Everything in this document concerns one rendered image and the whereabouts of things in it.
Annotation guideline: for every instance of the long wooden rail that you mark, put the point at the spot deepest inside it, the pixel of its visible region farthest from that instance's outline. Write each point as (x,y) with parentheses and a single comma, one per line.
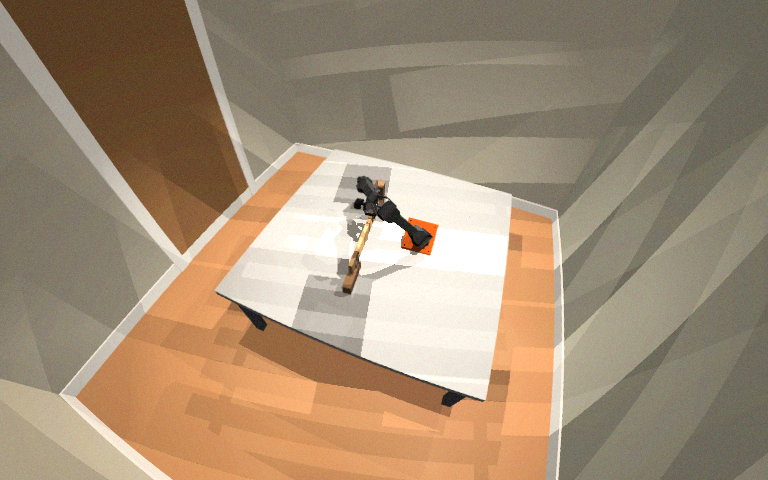
(360,244)

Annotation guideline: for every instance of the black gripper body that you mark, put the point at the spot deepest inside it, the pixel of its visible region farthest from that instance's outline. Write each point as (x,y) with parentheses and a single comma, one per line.
(358,202)

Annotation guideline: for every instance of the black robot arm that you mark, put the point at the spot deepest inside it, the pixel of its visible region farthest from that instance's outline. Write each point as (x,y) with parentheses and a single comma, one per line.
(390,213)

